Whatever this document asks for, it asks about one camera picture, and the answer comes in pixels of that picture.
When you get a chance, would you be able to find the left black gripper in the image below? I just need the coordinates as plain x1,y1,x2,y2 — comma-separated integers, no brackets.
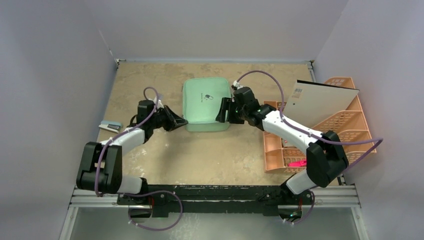
149,105,187,132

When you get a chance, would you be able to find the mint green storage case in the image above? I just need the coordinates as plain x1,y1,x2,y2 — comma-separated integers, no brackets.
182,77,231,132

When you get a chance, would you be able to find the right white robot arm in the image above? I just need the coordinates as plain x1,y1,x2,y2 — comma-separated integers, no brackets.
216,87,349,204

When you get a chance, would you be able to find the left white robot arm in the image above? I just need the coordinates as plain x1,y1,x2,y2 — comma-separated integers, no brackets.
76,100,188,205

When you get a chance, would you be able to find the light blue stapler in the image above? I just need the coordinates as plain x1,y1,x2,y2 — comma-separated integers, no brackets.
98,120,123,134

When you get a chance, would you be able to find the white cardboard folder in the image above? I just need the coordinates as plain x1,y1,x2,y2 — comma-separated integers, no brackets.
283,80,360,127

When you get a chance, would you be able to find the pink marker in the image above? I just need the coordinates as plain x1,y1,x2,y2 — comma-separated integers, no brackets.
287,158,307,168

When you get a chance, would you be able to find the peach plastic organizer basket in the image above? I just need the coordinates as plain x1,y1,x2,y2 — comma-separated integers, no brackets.
263,77,374,174

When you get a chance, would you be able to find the black metal base frame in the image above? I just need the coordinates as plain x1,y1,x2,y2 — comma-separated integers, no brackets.
117,180,314,221

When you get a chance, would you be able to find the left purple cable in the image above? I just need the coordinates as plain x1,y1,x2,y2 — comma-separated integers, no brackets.
94,86,184,232

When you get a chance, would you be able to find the purple cable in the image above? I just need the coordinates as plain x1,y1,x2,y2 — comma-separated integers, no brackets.
235,70,384,226
94,86,184,232

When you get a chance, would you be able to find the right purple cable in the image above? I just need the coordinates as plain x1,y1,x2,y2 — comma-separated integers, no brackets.
235,70,384,226

